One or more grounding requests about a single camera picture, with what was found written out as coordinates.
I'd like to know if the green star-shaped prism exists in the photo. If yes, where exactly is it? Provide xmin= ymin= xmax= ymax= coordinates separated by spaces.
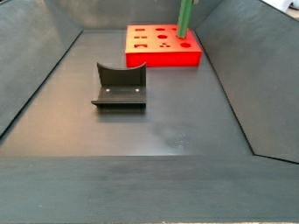
xmin=176 ymin=0 xmax=193 ymax=39

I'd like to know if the black curved fixture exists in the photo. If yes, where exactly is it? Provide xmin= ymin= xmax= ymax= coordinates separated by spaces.
xmin=90 ymin=64 xmax=145 ymax=107

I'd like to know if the red shape-sorting block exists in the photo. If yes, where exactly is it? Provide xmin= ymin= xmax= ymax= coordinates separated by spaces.
xmin=125 ymin=24 xmax=201 ymax=67

